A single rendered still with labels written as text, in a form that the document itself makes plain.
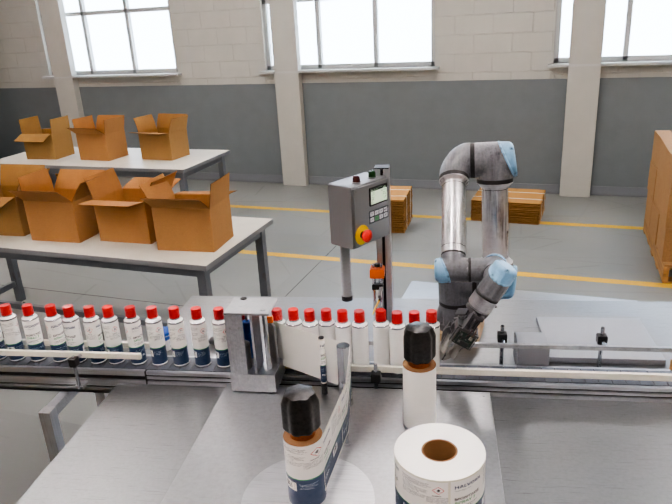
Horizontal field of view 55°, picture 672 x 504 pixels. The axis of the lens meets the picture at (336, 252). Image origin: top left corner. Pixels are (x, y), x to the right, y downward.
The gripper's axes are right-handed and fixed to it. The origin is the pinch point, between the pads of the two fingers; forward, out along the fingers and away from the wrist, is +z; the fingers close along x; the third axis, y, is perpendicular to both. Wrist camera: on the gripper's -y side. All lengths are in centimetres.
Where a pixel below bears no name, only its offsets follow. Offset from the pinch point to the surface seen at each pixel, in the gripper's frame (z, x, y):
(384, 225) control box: -24.9, -35.2, -9.6
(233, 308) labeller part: 12, -64, 13
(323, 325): 9.1, -37.2, 2.4
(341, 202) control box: -28, -50, -1
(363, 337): 6.1, -24.7, 2.7
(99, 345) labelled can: 55, -99, 2
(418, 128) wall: 32, -7, -549
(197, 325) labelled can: 30, -72, 3
